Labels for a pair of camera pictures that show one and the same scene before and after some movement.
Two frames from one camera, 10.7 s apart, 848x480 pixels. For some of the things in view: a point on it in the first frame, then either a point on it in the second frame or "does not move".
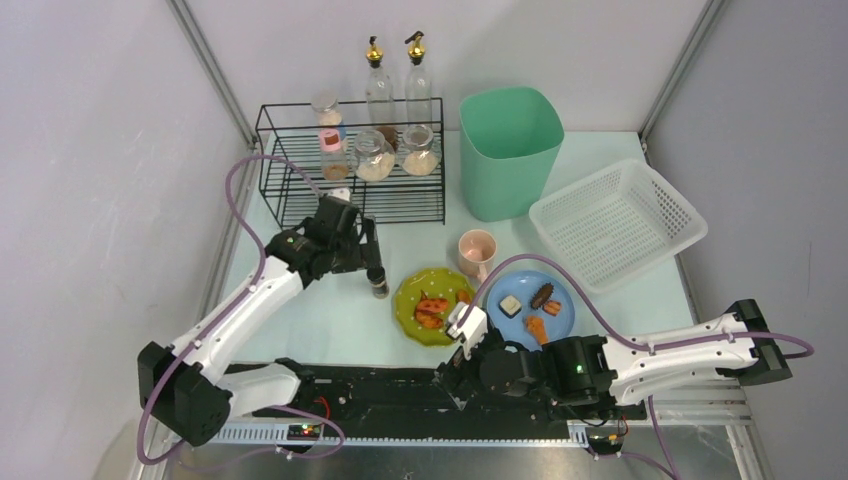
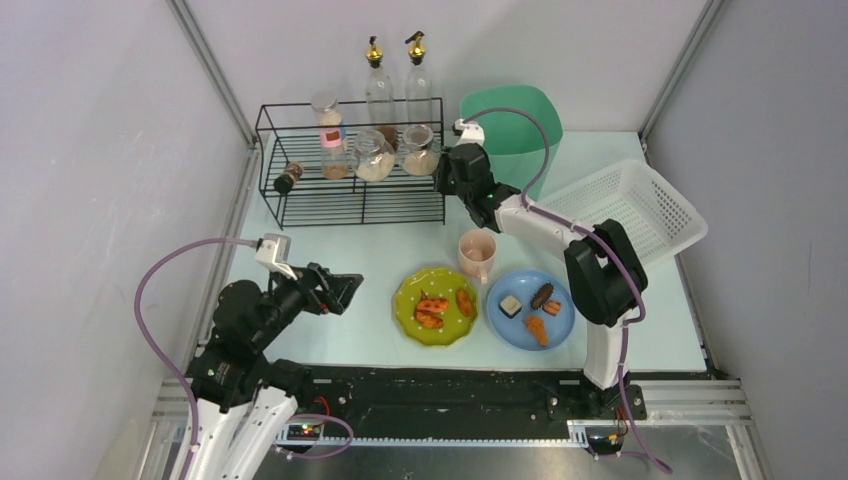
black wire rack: [387, 156] does not move
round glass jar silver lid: [373, 157] does not move
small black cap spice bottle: [377, 277] to [284, 182]
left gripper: [364, 241] to [319, 288]
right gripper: [454, 369] to [453, 175]
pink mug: [476, 249] does not move
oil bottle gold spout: [417, 86] does not move
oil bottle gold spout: [379, 91] does not move
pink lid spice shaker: [334, 158] does not move
